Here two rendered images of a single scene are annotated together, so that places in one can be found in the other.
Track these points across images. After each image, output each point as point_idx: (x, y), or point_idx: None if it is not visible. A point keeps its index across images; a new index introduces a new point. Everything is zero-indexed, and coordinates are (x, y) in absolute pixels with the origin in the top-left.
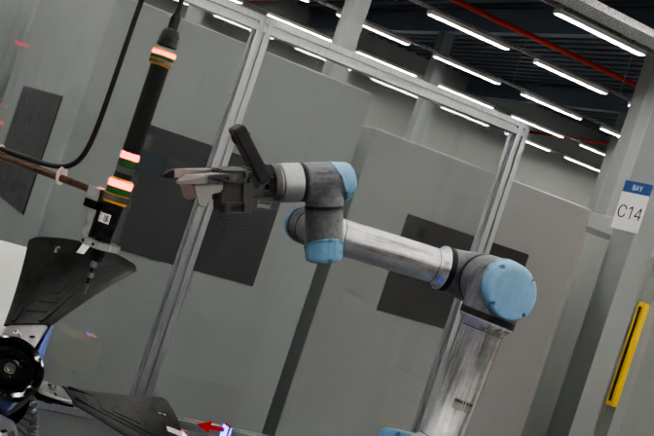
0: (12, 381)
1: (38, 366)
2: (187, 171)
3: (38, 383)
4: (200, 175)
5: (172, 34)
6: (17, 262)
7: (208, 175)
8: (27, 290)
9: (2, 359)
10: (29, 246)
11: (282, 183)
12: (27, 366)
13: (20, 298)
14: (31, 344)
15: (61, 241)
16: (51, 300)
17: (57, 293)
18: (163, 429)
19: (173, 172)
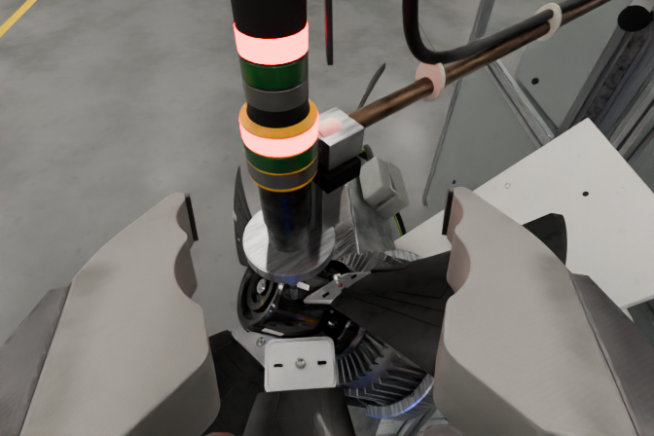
0: (251, 296)
1: (263, 313)
2: (456, 253)
3: (247, 325)
4: (97, 251)
5: None
6: (653, 261)
7: (53, 292)
8: (430, 261)
9: None
10: (535, 221)
11: None
12: (263, 302)
13: (417, 262)
14: (312, 298)
15: (552, 247)
16: (384, 287)
17: (397, 289)
18: None
19: (446, 207)
